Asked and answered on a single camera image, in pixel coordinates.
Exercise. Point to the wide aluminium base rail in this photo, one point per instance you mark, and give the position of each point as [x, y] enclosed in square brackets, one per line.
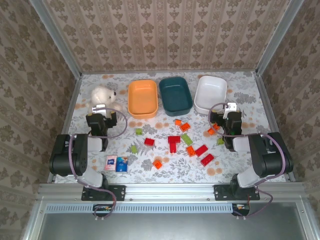
[170, 191]

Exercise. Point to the aluminium side rail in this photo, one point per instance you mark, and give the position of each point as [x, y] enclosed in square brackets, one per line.
[67, 120]
[273, 125]

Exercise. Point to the teal plastic bin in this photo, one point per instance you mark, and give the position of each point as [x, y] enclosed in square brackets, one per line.
[175, 96]

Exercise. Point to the white teddy bear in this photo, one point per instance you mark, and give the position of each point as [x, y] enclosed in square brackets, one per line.
[102, 96]

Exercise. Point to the aluminium frame post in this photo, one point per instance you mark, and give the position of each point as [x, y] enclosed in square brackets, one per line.
[56, 37]
[278, 37]

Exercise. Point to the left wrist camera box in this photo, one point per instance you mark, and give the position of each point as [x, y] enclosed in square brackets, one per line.
[98, 108]

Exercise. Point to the aluminium back rail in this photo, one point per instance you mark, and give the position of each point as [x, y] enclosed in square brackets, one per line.
[170, 70]

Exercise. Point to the grey metal panel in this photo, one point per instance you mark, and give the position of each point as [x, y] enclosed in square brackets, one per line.
[162, 227]

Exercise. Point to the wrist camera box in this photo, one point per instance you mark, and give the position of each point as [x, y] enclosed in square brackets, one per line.
[230, 108]
[98, 108]

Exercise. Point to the long green lego brick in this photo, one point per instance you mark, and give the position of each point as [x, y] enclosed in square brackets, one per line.
[186, 139]

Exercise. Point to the pink tissue pack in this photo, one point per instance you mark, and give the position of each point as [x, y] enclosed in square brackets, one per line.
[110, 163]

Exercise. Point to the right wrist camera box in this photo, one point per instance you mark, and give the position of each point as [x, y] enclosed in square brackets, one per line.
[230, 108]

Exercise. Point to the orange plastic bin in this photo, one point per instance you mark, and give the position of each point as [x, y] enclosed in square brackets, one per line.
[142, 100]

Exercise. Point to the blue tissue pack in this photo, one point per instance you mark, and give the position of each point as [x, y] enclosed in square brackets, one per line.
[122, 164]

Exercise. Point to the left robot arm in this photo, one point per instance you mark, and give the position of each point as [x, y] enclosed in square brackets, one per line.
[67, 155]

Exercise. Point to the white plastic bin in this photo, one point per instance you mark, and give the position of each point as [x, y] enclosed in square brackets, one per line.
[211, 92]

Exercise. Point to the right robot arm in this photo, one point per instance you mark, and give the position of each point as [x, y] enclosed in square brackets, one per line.
[270, 155]

